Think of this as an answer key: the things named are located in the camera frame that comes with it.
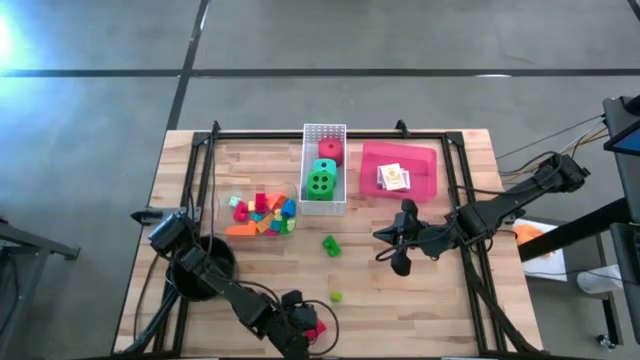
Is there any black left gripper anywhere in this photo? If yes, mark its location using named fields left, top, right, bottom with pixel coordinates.
left=258, top=289, right=320, bottom=360

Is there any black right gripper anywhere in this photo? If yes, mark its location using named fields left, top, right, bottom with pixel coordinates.
left=373, top=198, right=460, bottom=278

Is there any orange-backed card deck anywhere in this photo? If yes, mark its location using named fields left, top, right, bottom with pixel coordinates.
left=379, top=163, right=407, bottom=191

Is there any long orange toy block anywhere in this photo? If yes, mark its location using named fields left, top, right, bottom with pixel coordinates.
left=224, top=220, right=258, bottom=237

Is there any green foam die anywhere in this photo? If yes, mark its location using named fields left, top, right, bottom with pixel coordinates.
left=305, top=170, right=336, bottom=202

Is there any red foam die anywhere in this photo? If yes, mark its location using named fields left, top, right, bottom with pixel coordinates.
left=318, top=138, right=344, bottom=167

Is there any clear plastic bin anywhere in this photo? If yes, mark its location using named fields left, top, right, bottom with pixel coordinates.
left=216, top=186, right=300, bottom=239

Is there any pink translucent tray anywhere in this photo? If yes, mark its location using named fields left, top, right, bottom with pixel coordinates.
left=358, top=141, right=438, bottom=204

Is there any black round pot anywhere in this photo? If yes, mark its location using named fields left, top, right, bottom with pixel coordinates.
left=167, top=234, right=236, bottom=301

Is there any orange object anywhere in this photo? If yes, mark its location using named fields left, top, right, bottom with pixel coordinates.
left=513, top=223, right=545, bottom=246

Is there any white perforated bin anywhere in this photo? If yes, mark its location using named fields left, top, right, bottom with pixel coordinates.
left=301, top=123, right=348, bottom=217

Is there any white paper sheet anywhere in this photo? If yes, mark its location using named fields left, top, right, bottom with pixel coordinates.
left=512, top=217, right=569, bottom=282

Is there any black slanted beam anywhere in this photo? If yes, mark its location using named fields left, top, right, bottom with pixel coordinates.
left=517, top=197, right=632, bottom=263

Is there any black equipment tower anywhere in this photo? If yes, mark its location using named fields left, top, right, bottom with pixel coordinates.
left=602, top=94, right=640, bottom=224

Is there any blue screen laptop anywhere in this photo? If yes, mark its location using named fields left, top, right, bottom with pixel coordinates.
left=603, top=127, right=640, bottom=157

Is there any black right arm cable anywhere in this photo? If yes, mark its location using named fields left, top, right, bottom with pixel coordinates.
left=374, top=151, right=564, bottom=264

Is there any thin black floor cable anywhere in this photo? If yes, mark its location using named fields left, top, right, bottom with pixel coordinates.
left=496, top=114, right=607, bottom=163

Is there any black side table frame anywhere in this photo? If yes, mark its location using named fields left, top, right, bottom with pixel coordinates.
left=0, top=218, right=81, bottom=351

